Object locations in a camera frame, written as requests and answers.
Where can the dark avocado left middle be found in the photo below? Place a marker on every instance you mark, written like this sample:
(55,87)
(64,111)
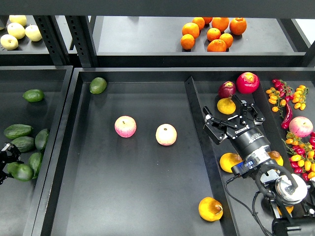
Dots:
(24,144)

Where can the orange top centre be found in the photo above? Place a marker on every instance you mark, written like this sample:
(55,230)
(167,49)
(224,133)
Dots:
(221,23)

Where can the orange top left partly hidden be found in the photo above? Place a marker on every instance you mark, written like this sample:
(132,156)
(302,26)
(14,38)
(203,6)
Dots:
(199,21)

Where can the orange front centre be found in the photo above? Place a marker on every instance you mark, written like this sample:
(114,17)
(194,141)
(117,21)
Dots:
(217,45)

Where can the pale yellow apple right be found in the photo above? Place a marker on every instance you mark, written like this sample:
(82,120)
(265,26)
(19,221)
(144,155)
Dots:
(33,33)

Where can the dark red apple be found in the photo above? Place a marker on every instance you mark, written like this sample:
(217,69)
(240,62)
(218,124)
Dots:
(226,90)

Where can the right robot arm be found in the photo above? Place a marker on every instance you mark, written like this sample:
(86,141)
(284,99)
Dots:
(285,192)

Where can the black tray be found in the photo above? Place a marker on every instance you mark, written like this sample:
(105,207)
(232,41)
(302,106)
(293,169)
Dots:
(101,184)
(19,201)

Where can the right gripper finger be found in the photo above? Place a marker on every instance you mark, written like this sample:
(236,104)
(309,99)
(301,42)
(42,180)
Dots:
(217,128)
(249,116)

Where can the cherry tomato bunch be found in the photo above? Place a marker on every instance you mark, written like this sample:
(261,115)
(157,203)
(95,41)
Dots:
(281,94)
(301,154)

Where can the black left tray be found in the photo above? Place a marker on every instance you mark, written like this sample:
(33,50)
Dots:
(19,201)

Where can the pale yellow apple front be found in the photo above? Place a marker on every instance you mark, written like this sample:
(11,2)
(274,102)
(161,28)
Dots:
(9,42)

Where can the light green round avocado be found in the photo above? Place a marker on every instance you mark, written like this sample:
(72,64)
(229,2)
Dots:
(98,85)

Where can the orange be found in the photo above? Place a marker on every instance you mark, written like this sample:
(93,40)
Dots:
(238,26)
(187,41)
(221,23)
(213,34)
(217,45)
(228,39)
(192,29)

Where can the dark avocado left top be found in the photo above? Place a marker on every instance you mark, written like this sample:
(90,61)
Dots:
(17,130)

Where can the green avocado upper left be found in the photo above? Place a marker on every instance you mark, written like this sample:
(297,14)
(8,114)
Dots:
(33,95)

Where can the upper cherry tomato bunch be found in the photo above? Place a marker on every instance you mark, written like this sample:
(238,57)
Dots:
(281,94)

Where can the pale pink apple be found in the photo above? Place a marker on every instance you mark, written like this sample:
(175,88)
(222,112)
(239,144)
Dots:
(166,134)

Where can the yellow pear brown top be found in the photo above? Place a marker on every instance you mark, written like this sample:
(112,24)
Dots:
(275,155)

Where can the dark green avocado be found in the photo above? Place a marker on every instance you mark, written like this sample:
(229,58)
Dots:
(20,171)

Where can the orange far left bottom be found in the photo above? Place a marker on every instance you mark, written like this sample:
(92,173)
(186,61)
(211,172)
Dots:
(187,41)

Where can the yellow pear under gripper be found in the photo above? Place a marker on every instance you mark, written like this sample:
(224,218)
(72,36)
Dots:
(228,160)

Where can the dark avocado upright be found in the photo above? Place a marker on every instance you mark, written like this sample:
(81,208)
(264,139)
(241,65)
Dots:
(41,139)

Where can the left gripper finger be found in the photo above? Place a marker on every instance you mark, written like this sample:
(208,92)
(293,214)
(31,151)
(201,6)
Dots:
(9,154)
(3,174)

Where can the black centre tray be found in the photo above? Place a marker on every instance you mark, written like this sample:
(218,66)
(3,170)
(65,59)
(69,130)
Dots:
(101,184)

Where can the orange left upper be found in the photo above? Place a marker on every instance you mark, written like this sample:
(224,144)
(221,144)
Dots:
(192,29)

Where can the pink red apple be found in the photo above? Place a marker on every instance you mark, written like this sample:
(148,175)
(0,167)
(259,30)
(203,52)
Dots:
(125,126)

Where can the bright red apple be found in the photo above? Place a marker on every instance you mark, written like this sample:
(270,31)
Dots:
(247,83)

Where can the black tray divider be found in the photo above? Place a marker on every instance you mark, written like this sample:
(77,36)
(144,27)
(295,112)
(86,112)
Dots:
(228,221)

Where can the lower cherry tomato bunch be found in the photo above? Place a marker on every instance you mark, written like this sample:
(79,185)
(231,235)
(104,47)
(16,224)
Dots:
(301,154)

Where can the orange right of middle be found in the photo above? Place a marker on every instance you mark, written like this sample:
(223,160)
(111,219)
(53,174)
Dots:
(228,39)

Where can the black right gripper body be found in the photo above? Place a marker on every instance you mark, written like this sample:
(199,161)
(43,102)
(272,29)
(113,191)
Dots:
(246,140)

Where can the green avocado lower left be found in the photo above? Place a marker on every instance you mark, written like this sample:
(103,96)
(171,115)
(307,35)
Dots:
(35,161)

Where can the pink apple right side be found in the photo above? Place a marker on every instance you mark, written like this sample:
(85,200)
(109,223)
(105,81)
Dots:
(301,126)

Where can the red chili pepper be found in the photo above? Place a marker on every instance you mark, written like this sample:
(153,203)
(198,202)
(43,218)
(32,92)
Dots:
(287,118)

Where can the pale yellow apple middle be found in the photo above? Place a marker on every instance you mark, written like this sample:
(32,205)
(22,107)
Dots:
(16,30)

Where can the orange top right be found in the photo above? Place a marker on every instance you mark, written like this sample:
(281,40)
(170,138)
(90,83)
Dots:
(238,26)

